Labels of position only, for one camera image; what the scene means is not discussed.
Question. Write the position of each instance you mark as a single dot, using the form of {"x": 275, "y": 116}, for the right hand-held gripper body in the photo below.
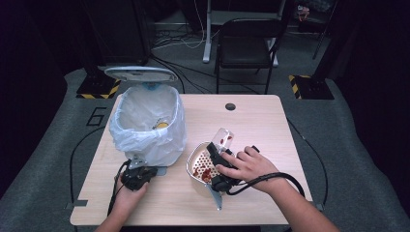
{"x": 222, "y": 183}

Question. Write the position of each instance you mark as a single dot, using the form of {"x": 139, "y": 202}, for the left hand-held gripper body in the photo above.
{"x": 133, "y": 179}

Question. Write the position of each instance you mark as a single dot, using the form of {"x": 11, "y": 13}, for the clear plastic cup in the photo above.
{"x": 224, "y": 137}

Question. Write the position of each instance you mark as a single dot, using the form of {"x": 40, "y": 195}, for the beige strainer container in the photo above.
{"x": 198, "y": 161}

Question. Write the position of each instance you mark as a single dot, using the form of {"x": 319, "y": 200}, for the white grey pedal trash can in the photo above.
{"x": 141, "y": 74}

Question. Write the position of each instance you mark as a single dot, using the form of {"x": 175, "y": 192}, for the person's left hand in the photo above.
{"x": 129, "y": 198}

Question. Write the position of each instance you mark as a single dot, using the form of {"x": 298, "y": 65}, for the person's right hand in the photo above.
{"x": 254, "y": 169}

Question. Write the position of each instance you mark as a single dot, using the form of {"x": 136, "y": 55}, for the white plastic trash bag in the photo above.
{"x": 145, "y": 148}

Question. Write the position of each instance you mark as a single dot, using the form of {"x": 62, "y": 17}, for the black table grommet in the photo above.
{"x": 230, "y": 107}

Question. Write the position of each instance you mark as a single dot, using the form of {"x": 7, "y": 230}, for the black base with hazard stripes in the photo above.
{"x": 311, "y": 87}
{"x": 96, "y": 88}

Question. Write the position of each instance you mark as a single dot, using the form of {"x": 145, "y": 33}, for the black folding chair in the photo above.
{"x": 245, "y": 48}

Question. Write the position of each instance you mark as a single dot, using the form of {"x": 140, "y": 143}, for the grey table bracket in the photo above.
{"x": 319, "y": 207}
{"x": 77, "y": 203}

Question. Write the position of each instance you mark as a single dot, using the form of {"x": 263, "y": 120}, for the white desk frame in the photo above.
{"x": 207, "y": 42}

